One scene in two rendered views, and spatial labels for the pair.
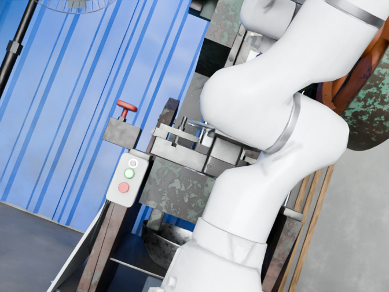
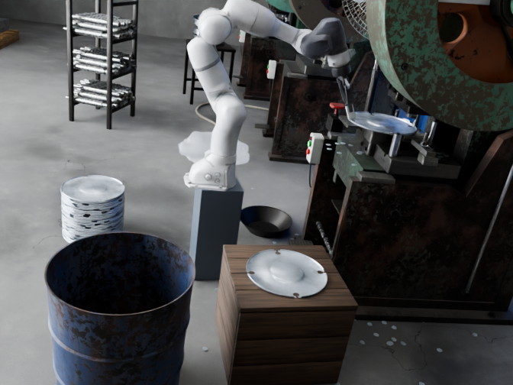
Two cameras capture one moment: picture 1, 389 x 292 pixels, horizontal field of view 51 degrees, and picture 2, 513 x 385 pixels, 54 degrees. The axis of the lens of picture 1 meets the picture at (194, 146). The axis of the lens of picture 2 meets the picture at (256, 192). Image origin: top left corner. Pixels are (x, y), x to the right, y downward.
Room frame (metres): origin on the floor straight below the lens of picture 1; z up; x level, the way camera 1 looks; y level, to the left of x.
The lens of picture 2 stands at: (0.54, -2.09, 1.34)
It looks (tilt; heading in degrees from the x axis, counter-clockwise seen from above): 25 degrees down; 82
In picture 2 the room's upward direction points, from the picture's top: 8 degrees clockwise
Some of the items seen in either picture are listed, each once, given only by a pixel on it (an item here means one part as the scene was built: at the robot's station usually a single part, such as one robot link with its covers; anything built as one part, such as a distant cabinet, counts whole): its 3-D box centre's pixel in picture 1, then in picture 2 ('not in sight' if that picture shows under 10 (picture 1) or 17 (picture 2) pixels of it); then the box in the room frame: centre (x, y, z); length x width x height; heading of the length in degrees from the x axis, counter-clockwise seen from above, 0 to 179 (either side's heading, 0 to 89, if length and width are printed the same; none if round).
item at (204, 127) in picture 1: (229, 138); (382, 122); (1.32, -0.10, 0.78); 0.29 x 0.29 x 0.01
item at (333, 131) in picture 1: (279, 165); (228, 126); (0.67, -0.14, 0.71); 0.18 x 0.11 x 0.25; 103
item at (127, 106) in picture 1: (123, 115); (336, 111); (1.21, 0.23, 0.72); 0.07 x 0.06 x 0.08; 2
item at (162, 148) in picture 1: (214, 168); (403, 149); (1.45, -0.09, 0.68); 0.45 x 0.30 x 0.06; 92
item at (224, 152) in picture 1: (224, 157); (367, 137); (1.27, -0.10, 0.72); 0.25 x 0.14 x 0.14; 2
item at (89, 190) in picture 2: not in sight; (93, 188); (0.08, 0.14, 0.25); 0.29 x 0.29 x 0.01
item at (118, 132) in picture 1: (116, 150); (333, 134); (1.21, 0.21, 0.62); 0.10 x 0.06 x 0.20; 92
